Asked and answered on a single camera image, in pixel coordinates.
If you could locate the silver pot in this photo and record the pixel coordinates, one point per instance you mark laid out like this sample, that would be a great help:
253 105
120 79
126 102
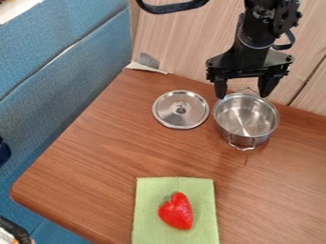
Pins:
246 120

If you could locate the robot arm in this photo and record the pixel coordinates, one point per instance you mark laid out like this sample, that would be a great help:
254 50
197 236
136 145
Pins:
261 19

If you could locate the green cloth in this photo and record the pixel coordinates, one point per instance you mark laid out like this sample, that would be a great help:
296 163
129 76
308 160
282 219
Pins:
148 213

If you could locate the silver lid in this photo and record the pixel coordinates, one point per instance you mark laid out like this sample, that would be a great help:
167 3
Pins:
181 109

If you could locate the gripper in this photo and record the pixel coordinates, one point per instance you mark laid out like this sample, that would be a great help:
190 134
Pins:
250 62

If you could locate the red toy strawberry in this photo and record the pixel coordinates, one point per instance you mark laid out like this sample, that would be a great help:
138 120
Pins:
177 212

